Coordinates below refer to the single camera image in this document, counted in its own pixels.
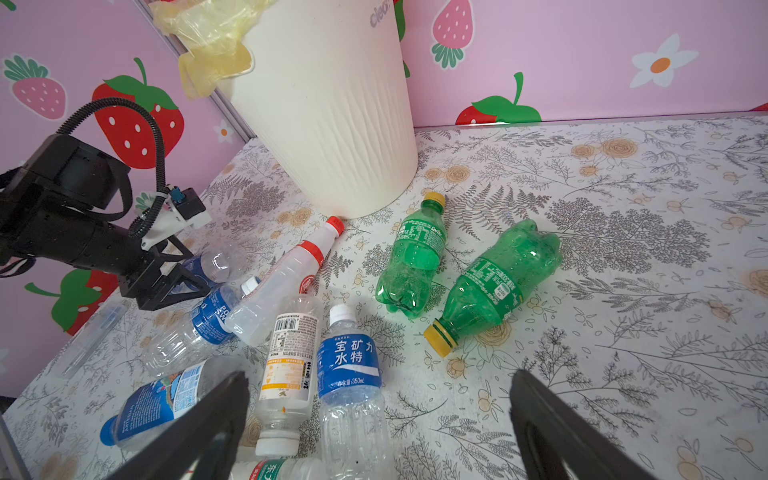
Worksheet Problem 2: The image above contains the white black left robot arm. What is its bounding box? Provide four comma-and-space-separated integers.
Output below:
1, 134, 211, 311

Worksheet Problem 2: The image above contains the clear bottle blue Chinese label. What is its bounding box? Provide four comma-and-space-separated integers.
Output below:
317, 304, 396, 479

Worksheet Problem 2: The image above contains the cream plastic waste bin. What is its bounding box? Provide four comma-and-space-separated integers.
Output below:
223, 1, 418, 219

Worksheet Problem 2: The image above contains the blue cap bottle blue label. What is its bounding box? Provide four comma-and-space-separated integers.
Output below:
99, 356, 246, 452

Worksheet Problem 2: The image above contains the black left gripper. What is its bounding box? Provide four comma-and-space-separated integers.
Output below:
1, 200, 211, 311

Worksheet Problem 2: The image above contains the clear bottle orange white label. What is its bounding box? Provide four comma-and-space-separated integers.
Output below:
255, 294, 323, 457

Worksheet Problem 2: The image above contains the yellow bin liner bag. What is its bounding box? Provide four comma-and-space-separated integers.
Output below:
149, 0, 274, 99

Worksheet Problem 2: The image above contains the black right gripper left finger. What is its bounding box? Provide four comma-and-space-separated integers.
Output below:
110, 371, 250, 480

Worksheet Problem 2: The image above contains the green soda bottle yellow cap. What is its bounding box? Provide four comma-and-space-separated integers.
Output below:
375, 192, 447, 321

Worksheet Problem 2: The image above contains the left aluminium corner post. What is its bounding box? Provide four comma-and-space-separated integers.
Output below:
136, 1, 256, 141

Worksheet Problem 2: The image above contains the small bottle red green label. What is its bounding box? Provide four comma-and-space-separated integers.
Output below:
229, 458, 328, 480

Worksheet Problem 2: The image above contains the white bottle red cap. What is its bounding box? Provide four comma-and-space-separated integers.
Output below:
224, 216, 345, 347

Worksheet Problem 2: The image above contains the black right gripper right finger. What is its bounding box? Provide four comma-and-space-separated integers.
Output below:
510, 370, 652, 480

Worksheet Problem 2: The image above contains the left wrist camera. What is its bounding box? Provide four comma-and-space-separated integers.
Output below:
141, 187, 212, 251

